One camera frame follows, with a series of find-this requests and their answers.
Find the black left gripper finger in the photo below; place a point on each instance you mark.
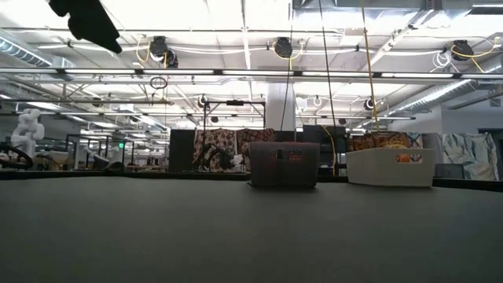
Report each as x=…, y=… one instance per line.
x=104, y=37

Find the black stand frame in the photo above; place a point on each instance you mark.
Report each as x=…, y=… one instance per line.
x=236, y=102

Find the silver ceiling air duct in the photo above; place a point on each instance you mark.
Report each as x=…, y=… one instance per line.
x=19, y=51

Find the black aluminium table frame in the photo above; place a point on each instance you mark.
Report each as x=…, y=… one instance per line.
x=59, y=175

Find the corrugated ceiling duct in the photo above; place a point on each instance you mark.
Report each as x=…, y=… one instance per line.
x=432, y=96

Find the black cabinet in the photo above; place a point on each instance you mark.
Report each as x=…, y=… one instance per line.
x=182, y=151

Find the grey translucent plastic bin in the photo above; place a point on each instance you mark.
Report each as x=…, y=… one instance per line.
x=283, y=175

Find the blue-white patterned fabric panel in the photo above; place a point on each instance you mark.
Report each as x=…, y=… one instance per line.
x=469, y=153

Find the small white plastic bin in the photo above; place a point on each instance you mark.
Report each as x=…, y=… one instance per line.
x=389, y=173

